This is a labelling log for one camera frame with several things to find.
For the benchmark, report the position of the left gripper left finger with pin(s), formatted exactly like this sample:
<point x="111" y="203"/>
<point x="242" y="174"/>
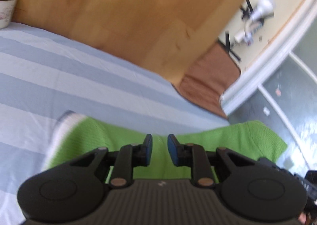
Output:
<point x="126" y="159"/>

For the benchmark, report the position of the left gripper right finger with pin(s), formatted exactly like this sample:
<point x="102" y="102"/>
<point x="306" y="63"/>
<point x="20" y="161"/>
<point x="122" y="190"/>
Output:
<point x="193" y="156"/>

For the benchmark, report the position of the green knitted garment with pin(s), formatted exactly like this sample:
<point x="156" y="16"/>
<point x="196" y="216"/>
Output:
<point x="75" y="134"/>

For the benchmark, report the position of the white enamel mug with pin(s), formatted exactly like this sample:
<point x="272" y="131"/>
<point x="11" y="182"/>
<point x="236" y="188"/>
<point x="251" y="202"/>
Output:
<point x="6" y="12"/>

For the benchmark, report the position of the wood-pattern vinyl sheet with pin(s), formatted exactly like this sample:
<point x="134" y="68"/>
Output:
<point x="163" y="36"/>

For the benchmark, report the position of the white window frame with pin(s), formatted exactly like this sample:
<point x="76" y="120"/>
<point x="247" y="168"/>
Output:
<point x="280" y="90"/>

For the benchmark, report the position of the striped blue bed sheet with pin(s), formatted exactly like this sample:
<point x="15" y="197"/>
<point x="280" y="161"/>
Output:
<point x="44" y="75"/>

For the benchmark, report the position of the white bulb lamp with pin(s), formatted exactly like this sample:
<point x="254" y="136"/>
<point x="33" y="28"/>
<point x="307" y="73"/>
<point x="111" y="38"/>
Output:
<point x="264" y="9"/>

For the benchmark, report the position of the brown seat cushion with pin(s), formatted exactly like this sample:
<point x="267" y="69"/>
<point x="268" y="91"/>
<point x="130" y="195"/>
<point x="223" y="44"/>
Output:
<point x="208" y="78"/>

